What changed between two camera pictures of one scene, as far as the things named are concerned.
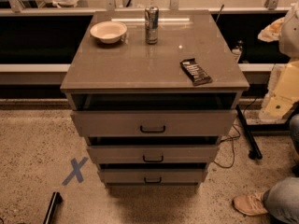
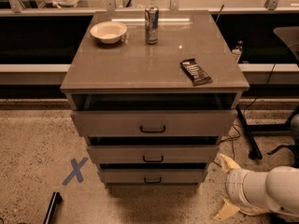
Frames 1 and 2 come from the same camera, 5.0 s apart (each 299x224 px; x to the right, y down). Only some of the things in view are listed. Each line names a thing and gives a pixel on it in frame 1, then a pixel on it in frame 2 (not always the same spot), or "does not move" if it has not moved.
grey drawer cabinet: [152, 114] does not move
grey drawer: [153, 153] does not move
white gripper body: [290, 35] to [234, 186]
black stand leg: [256, 152] does not move
